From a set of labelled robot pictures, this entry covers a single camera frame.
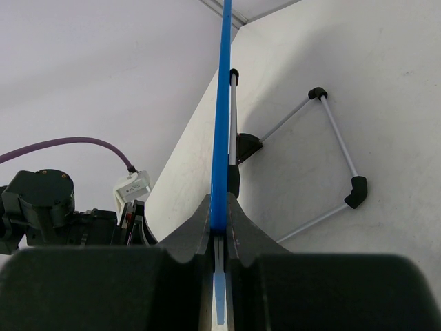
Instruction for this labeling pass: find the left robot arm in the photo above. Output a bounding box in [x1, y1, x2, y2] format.
[1, 169, 158, 255]

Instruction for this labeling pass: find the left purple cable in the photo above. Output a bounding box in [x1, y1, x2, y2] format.
[0, 137, 139, 173]

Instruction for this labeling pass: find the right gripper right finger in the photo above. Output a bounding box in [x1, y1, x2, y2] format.
[226, 195, 440, 330]

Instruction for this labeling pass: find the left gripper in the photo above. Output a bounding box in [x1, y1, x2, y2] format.
[116, 200, 157, 246]

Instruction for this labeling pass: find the blue framed whiteboard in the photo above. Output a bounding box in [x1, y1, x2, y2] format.
[210, 1, 232, 325]

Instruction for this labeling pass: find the wire easel stand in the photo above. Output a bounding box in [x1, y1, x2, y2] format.
[227, 68, 369, 244]

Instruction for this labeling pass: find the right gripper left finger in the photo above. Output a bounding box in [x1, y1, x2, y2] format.
[1, 197, 211, 330]

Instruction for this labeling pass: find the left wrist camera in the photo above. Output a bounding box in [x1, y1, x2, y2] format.
[113, 170, 153, 214]

